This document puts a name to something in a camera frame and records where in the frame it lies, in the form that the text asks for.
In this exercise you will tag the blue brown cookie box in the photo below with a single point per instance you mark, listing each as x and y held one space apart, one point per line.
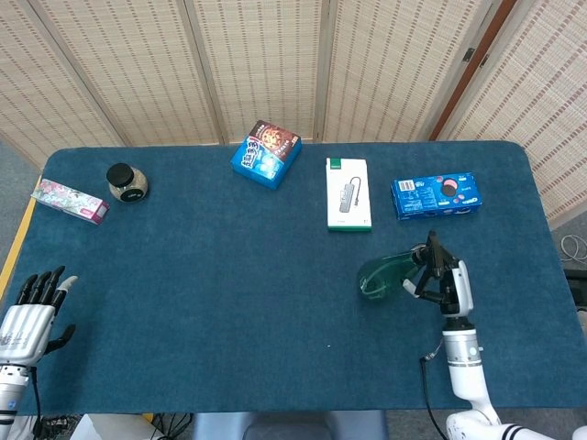
263 160

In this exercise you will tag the white box under table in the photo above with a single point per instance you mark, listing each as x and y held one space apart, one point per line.
91 428

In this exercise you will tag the blue Oreo cookie box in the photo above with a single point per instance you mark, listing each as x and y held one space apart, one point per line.
426 199

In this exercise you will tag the pink floral long box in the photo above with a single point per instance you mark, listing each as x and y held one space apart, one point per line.
69 199

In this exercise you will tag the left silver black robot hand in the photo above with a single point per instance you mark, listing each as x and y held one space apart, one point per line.
23 330

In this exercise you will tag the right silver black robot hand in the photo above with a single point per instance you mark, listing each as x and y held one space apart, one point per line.
461 289

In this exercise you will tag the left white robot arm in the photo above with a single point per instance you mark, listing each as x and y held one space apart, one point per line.
9 389

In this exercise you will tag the green glass bottle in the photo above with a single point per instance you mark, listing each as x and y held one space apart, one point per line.
380 275

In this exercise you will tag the blue grey chair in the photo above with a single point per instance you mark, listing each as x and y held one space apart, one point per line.
275 424

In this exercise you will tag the bamboo folding screen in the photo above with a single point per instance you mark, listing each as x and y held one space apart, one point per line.
261 69

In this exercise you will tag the brown wooden post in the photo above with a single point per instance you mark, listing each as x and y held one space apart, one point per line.
472 69

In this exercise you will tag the round glass jar black lid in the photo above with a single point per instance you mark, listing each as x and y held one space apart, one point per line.
128 188

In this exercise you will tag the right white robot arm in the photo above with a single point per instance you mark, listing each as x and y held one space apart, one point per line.
463 362

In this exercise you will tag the small metal screen hinge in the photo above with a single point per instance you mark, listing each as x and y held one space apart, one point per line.
483 60
468 54

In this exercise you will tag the black object beside table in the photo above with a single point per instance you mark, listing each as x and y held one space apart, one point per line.
579 279

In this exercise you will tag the white USB hub box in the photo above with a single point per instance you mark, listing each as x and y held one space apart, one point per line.
348 197

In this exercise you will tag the blue felt table cloth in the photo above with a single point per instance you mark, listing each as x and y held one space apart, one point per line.
206 284

